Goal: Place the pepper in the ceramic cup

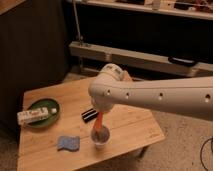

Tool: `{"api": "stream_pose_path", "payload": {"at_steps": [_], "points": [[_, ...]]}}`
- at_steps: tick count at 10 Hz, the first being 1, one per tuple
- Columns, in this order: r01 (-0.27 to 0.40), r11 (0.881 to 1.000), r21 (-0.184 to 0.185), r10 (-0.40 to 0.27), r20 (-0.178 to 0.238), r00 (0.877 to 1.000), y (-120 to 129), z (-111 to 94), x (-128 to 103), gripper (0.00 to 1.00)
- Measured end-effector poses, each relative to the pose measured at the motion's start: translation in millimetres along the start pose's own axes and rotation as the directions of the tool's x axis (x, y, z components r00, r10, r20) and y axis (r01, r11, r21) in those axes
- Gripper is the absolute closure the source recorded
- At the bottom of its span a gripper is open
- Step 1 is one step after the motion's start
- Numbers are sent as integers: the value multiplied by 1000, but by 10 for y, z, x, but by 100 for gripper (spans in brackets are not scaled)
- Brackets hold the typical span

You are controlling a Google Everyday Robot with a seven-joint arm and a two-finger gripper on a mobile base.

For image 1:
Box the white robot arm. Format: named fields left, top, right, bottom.
left=88, top=63, right=213, bottom=121

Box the long grey case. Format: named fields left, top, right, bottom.
left=69, top=41, right=213, bottom=77

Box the wooden folding table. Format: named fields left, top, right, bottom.
left=17, top=78, right=165, bottom=171

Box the metal stand pole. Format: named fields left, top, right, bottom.
left=72, top=0, right=84, bottom=72

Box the green plate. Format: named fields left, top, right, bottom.
left=28, top=98, right=60, bottom=129

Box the blue sponge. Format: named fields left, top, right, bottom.
left=57, top=136, right=80, bottom=152

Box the white toothpaste box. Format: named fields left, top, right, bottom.
left=17, top=107, right=57, bottom=125

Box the cluttered wooden shelf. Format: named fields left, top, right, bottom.
left=67, top=0, right=213, bottom=21

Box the black case handle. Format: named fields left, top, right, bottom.
left=168, top=57, right=198, bottom=67

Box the black cable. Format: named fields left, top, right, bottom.
left=199, top=136, right=213, bottom=171

